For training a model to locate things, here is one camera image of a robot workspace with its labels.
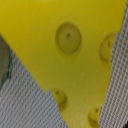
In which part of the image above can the white woven placemat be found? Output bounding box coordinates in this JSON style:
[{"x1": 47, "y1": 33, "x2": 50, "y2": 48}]
[{"x1": 0, "y1": 0, "x2": 128, "y2": 128}]

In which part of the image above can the yellow toy cheese wedge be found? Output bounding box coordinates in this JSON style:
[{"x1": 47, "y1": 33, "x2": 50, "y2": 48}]
[{"x1": 0, "y1": 0, "x2": 126, "y2": 128}]

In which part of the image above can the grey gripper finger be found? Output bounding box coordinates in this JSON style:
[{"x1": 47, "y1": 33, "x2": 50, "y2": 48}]
[{"x1": 0, "y1": 34, "x2": 11, "y2": 90}]

